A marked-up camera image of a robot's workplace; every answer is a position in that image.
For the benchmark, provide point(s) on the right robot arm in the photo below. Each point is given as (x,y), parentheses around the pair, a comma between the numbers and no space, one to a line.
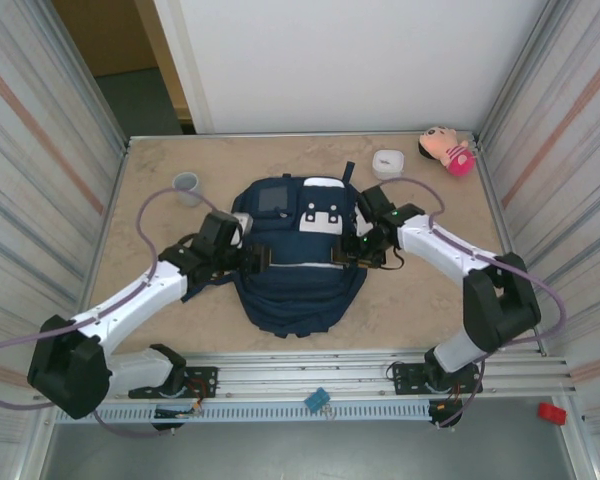
(445,245)

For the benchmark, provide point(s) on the pink plush doll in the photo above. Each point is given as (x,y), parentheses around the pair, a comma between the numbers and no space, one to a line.
(452,152)

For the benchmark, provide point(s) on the grey plastic cup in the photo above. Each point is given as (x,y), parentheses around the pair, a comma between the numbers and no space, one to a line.
(187,192)

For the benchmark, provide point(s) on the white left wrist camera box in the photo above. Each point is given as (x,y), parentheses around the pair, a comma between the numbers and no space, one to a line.
(244,222)

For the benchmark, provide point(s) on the navy blue school backpack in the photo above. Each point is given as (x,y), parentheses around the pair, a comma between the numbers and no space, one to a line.
(300,290)

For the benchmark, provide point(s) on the blue binder clip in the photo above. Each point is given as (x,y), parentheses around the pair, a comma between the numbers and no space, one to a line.
(316,399)

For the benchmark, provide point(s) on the aluminium mounting rail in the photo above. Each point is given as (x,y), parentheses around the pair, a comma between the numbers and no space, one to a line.
(305,372)

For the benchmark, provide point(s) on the red plastic block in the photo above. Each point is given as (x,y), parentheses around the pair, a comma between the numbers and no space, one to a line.
(551,413)

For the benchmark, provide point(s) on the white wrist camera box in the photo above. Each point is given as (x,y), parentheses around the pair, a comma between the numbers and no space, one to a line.
(244,222)
(365,227)

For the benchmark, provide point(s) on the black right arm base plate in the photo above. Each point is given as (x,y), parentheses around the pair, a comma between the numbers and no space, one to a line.
(405,377)

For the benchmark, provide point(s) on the brown wooden panel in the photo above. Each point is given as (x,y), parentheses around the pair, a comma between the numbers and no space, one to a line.
(105,35)

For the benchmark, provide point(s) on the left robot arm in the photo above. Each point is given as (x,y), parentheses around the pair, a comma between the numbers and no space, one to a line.
(130,300)

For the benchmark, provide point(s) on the small silver clip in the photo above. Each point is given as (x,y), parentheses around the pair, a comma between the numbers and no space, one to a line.
(327,413)

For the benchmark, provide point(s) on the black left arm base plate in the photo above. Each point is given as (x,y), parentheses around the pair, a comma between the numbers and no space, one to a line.
(202,375)

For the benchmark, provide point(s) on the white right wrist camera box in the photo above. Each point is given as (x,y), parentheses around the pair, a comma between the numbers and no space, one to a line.
(365,227)

